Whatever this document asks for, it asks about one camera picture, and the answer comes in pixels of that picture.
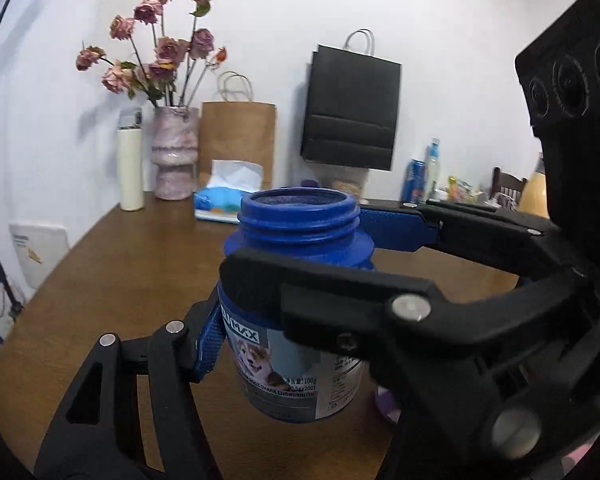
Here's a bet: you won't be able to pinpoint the tissue pack blue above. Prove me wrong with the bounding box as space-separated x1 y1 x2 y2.
194 159 263 224

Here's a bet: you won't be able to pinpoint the small blue white jar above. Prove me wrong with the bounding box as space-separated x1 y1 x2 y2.
300 179 321 188

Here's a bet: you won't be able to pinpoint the snack packets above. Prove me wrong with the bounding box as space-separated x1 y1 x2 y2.
446 176 488 205

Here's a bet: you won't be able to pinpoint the clear container with grains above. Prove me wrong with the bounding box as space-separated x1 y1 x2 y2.
329 166 370 200

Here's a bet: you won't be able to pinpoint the yellow thermos jug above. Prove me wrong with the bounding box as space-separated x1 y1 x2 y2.
517 154 550 219

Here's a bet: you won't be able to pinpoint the white wall box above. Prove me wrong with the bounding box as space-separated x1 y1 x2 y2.
9 223 69 289

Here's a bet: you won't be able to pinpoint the blue drink can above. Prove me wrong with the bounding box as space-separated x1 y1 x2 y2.
401 159 426 204

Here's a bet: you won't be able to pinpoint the wooden chair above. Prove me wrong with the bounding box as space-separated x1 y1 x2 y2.
490 167 527 210

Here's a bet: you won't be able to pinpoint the purple supplement jar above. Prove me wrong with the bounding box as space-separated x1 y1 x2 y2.
375 386 401 425

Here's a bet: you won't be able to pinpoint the dried pink roses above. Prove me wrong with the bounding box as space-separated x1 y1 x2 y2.
74 0 228 108

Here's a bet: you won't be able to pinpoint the cream thermos bottle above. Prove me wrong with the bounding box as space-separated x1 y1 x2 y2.
117 107 144 211

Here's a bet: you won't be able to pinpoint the black paper bag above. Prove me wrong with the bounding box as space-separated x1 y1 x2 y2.
300 28 402 171

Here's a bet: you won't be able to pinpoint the brown paper bag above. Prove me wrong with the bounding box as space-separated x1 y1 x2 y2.
198 70 276 188

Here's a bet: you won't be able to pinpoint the blue supplement jar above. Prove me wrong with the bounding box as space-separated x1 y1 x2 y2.
219 188 374 422

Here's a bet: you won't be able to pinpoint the pink ceramic vase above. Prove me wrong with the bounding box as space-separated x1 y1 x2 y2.
150 106 199 202

